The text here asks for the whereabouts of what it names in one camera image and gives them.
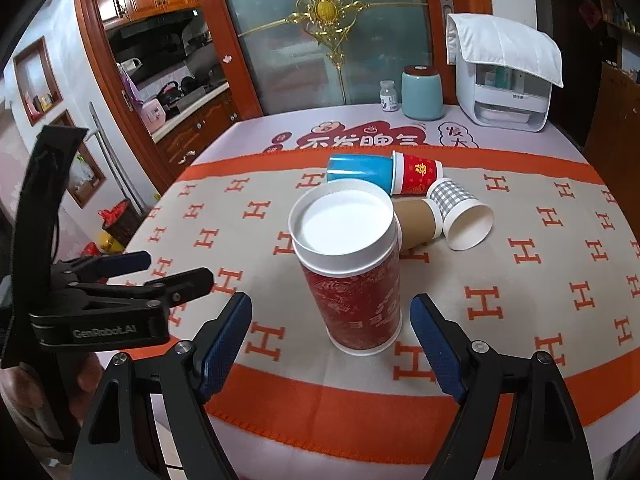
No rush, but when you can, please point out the white countertop appliance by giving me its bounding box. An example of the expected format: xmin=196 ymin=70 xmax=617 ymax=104
xmin=454 ymin=54 xmax=554 ymax=134

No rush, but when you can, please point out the glass door with gold ornament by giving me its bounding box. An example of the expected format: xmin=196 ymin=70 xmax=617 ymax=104
xmin=214 ymin=0 xmax=437 ymax=117

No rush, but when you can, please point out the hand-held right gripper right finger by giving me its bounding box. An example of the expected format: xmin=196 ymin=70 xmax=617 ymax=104
xmin=410 ymin=292 xmax=596 ymax=480

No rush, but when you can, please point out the teal ceramic jar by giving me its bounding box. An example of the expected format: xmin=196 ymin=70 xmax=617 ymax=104
xmin=400 ymin=64 xmax=445 ymax=121

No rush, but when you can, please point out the small white bottle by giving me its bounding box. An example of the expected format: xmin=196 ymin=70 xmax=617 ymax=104
xmin=378 ymin=80 xmax=400 ymax=112

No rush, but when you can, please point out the small red paper cup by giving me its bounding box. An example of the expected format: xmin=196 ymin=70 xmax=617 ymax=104
xmin=389 ymin=150 xmax=445 ymax=197

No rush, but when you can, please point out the brown ribbed paper cup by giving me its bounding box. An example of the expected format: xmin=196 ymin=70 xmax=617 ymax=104
xmin=392 ymin=197 xmax=444 ymax=251

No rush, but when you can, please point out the tall red paper cup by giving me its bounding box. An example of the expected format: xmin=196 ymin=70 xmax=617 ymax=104
xmin=288 ymin=180 xmax=404 ymax=357

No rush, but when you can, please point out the wooden wall niche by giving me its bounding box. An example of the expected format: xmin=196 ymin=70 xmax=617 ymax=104
xmin=13 ymin=36 xmax=66 ymax=127
xmin=47 ymin=109 xmax=109 ymax=209

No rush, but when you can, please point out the person's left hand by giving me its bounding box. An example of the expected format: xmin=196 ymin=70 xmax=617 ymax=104
xmin=0 ymin=351 xmax=106 ymax=443

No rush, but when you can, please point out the blue paper cup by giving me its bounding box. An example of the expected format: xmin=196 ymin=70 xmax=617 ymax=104
xmin=326 ymin=153 xmax=397 ymax=197

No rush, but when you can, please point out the metal pole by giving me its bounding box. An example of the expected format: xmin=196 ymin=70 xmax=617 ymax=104
xmin=88 ymin=102 xmax=132 ymax=212

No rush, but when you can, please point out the grey checked paper cup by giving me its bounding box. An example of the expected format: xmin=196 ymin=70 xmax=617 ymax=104
xmin=425 ymin=177 xmax=495 ymax=252

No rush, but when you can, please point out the white quilted cloth cover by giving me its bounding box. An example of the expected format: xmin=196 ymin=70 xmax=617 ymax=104
xmin=444 ymin=12 xmax=565 ymax=89

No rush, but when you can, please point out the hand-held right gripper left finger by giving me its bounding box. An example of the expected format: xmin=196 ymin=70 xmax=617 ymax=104
xmin=70 ymin=291 xmax=253 ymax=480

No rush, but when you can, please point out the pink rice cooker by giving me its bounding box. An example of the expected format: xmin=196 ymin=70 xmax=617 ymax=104
xmin=141 ymin=99 xmax=169 ymax=134

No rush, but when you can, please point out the wooden lower kitchen cabinet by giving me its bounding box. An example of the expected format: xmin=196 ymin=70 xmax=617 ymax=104
xmin=149 ymin=85 xmax=242 ymax=182

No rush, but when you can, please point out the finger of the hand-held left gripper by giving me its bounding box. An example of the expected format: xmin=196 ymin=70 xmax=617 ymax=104
xmin=67 ymin=267 xmax=216 ymax=312
xmin=52 ymin=250 xmax=152 ymax=287

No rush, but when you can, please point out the orange patterned blanket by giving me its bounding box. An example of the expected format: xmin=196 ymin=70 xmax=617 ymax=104
xmin=121 ymin=146 xmax=640 ymax=462

